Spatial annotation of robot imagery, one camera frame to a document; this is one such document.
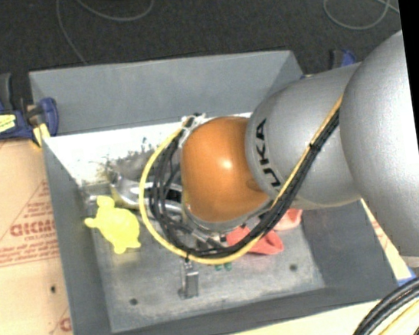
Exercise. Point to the brown cardboard board, red print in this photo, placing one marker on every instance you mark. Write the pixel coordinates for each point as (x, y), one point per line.
(17, 228)

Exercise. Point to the red cloth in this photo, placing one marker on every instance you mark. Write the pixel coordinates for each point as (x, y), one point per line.
(268, 245)

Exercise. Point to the clear plastic bottle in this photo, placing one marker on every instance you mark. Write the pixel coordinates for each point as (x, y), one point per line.
(129, 191)

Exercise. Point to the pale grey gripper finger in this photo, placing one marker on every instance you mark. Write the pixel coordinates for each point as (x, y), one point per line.
(193, 284)
(182, 283)

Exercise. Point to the grey metal bin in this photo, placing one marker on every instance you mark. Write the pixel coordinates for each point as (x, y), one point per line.
(133, 282)

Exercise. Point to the yellow toy turtle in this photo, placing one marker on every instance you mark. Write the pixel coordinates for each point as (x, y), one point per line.
(118, 224)

